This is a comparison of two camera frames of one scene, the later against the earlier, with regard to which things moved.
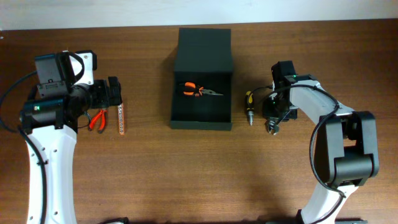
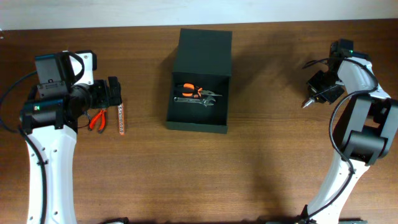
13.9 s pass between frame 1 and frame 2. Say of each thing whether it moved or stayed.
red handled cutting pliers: stayed
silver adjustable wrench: moved
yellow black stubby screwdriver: moved
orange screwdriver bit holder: stayed
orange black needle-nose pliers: stayed
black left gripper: stayed
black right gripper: moved
